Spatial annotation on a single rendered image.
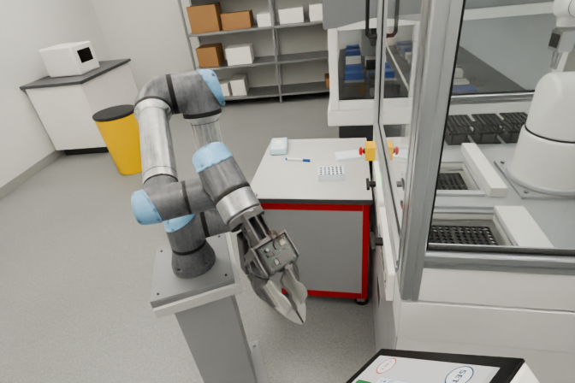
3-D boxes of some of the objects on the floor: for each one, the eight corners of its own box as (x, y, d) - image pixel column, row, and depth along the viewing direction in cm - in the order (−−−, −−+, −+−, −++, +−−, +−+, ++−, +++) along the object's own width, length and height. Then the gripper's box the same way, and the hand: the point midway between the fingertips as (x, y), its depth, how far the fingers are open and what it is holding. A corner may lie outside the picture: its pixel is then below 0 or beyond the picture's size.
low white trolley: (265, 303, 189) (244, 197, 151) (284, 232, 242) (270, 139, 204) (368, 312, 178) (372, 199, 140) (364, 234, 231) (366, 137, 193)
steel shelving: (204, 109, 506) (167, -43, 407) (211, 99, 548) (180, -41, 449) (447, 90, 471) (471, -82, 371) (435, 80, 513) (454, -76, 414)
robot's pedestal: (204, 427, 139) (149, 315, 101) (200, 361, 164) (154, 250, 126) (272, 401, 145) (244, 285, 107) (257, 340, 170) (231, 229, 133)
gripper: (227, 219, 55) (293, 338, 49) (271, 197, 59) (337, 305, 54) (221, 232, 62) (278, 338, 57) (260, 212, 66) (317, 309, 61)
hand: (297, 316), depth 58 cm, fingers closed
